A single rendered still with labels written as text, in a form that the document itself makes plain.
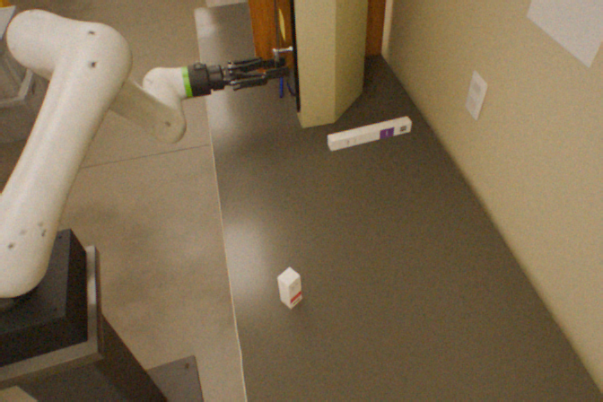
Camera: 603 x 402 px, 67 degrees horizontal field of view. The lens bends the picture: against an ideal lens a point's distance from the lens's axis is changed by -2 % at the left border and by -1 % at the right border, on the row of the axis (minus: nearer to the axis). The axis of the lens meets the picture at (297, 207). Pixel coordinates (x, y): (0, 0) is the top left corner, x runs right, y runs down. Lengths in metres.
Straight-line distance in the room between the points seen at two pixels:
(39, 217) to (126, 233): 1.75
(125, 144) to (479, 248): 2.48
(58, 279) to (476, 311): 0.95
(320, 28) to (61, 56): 0.71
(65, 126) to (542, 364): 1.04
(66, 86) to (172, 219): 1.78
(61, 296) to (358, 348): 0.65
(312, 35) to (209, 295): 1.37
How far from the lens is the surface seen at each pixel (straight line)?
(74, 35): 0.94
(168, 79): 1.40
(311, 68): 1.41
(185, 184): 2.79
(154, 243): 2.54
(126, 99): 1.20
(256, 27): 1.74
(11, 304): 1.16
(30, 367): 1.22
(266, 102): 1.66
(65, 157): 0.91
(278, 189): 1.33
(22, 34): 1.05
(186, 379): 2.10
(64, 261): 1.20
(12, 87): 3.37
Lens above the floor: 1.89
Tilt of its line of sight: 48 degrees down
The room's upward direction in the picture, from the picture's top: 4 degrees counter-clockwise
